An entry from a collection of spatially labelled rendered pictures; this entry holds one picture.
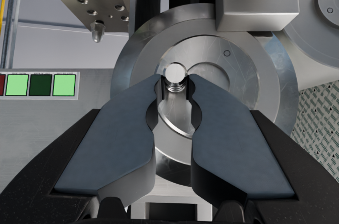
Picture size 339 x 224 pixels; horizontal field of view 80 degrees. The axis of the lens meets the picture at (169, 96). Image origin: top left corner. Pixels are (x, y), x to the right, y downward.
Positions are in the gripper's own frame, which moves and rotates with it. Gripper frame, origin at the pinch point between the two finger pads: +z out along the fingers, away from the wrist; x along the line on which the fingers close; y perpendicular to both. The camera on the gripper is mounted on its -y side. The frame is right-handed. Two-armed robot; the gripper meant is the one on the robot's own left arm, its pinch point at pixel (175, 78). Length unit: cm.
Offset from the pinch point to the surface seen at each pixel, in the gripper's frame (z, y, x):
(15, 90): 31, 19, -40
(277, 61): 4.4, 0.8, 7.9
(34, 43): 153, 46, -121
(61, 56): 151, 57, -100
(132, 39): 5.6, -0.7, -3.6
